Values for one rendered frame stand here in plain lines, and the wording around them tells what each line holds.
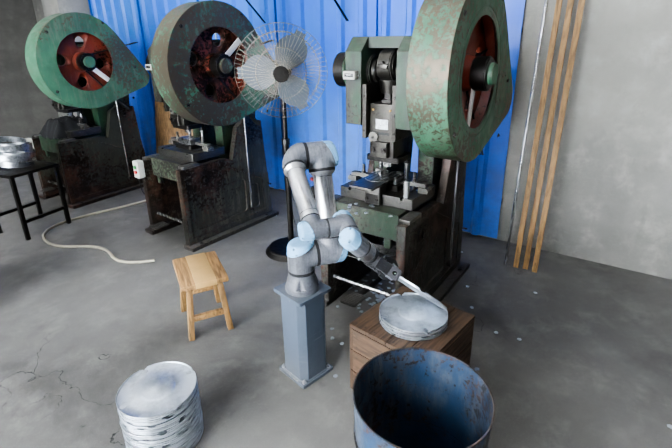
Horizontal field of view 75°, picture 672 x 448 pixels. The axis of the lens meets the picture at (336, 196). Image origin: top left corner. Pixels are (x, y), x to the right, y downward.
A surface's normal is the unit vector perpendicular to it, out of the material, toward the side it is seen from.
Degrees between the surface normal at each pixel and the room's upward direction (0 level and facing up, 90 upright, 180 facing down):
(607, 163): 90
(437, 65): 83
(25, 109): 90
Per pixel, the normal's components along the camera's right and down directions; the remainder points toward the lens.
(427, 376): -0.26, 0.29
